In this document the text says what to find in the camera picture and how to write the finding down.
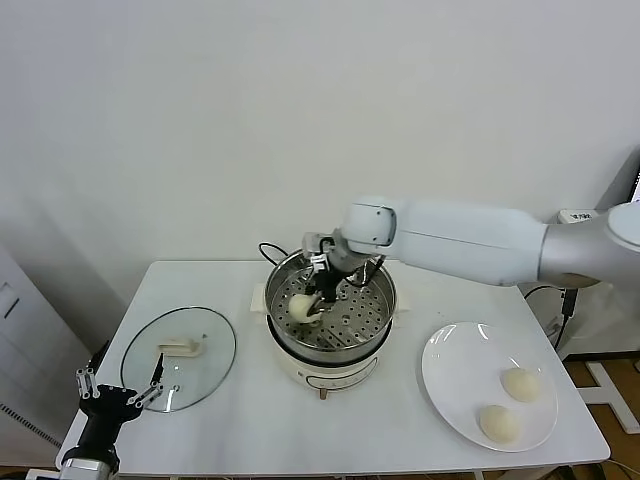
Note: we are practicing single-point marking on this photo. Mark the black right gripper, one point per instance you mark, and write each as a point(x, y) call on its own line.
point(331, 285)

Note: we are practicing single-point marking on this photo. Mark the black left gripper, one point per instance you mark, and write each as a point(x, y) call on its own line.
point(105, 407)

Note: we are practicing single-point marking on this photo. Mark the white steamed baozi bun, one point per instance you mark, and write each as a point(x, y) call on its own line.
point(521, 384)
point(300, 309)
point(498, 424)

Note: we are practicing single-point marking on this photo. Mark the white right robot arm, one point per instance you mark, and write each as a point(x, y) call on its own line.
point(450, 240)

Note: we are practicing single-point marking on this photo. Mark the perforated steel steamer basket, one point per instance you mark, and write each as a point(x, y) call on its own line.
point(280, 285)

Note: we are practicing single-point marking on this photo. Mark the cream electric cooker pot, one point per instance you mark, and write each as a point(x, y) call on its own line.
point(340, 375)

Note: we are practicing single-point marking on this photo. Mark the white cabinet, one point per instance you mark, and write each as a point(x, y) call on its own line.
point(30, 360)

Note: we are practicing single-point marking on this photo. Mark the white round plate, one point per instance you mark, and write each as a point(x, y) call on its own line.
point(465, 360)

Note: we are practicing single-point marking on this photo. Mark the white side desk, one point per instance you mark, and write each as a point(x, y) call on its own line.
point(570, 216)

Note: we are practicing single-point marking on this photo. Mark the laptop computer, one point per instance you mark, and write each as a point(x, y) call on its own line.
point(636, 187)

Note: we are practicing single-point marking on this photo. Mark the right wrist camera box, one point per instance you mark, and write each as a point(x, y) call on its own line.
point(315, 245)

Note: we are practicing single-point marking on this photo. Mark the white desk base frame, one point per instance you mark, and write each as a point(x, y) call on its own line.
point(600, 385)

